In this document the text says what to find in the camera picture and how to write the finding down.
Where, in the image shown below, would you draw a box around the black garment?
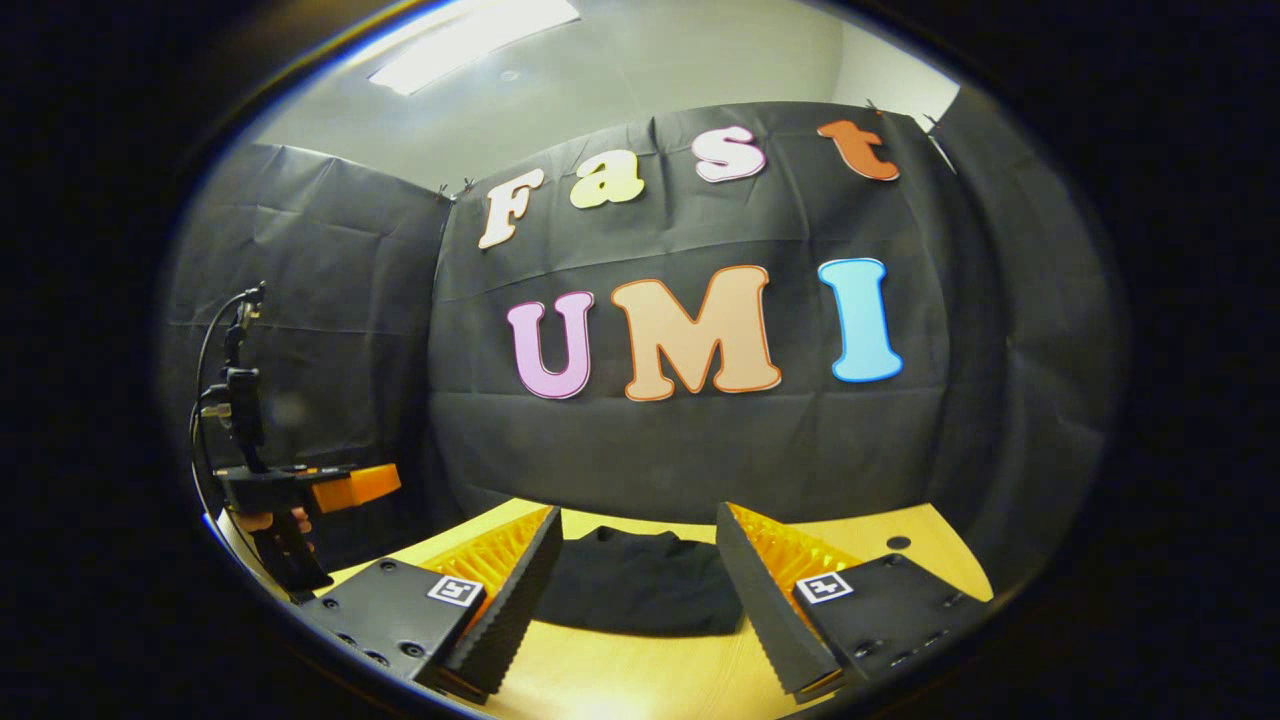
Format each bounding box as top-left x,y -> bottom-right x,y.
535,527 -> 747,639

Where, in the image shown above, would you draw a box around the black backdrop cloth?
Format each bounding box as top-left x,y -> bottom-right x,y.
160,88 -> 1129,601

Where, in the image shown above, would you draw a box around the thin black cable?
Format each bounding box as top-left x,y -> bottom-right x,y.
188,288 -> 263,501

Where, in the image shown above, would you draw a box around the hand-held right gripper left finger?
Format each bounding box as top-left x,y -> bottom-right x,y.
295,505 -> 566,703

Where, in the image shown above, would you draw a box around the ceiling light panel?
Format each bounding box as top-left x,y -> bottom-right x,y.
366,0 -> 582,97

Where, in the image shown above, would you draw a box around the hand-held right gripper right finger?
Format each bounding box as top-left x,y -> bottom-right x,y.
714,501 -> 1001,703

